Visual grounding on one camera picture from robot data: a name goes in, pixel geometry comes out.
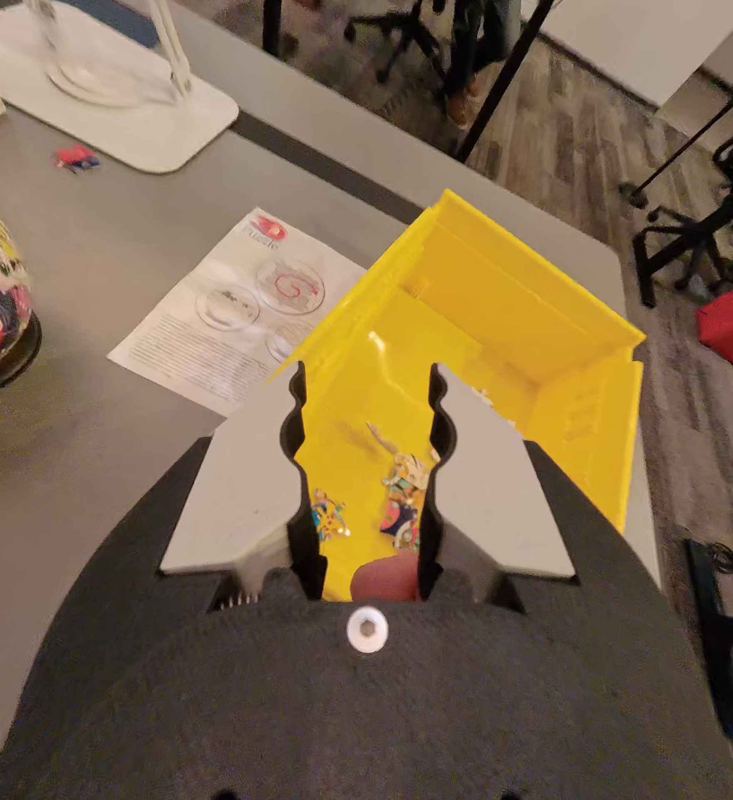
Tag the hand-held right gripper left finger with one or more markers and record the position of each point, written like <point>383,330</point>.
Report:
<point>235,500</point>

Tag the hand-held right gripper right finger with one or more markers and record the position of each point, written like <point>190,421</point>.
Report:
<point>504,500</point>

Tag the heap of puzzle pieces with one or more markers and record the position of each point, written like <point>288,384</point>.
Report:
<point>404,494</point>

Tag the yellow plastic bin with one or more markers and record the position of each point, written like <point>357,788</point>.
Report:
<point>497,325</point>

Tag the black round ball stand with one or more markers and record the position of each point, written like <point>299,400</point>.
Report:
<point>25,356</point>

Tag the blue red puzzle piece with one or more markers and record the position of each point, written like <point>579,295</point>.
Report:
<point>75,157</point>

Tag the person's right hand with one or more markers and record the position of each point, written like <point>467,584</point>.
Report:
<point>385,578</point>

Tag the white instruction leaflet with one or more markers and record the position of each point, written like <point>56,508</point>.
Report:
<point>185,325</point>

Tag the black office chair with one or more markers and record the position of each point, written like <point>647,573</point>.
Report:
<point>416,31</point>
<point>672,237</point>

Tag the black table leg frame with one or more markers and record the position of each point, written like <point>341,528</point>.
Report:
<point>716,625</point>

